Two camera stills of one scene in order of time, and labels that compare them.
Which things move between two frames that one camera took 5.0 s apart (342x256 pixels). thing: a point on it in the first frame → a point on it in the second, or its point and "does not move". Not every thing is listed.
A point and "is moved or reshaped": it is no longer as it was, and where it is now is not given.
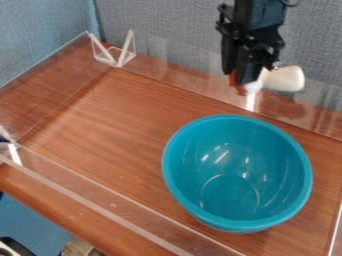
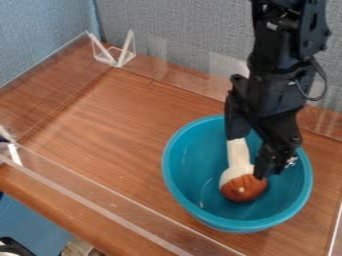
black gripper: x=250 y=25 → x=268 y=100
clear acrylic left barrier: x=37 y=94 does not move
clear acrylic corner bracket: x=114 y=55 does not move
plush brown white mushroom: x=278 y=79 is moved or reshaped
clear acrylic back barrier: x=193 y=69 does not move
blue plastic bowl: x=238 y=171 does not move
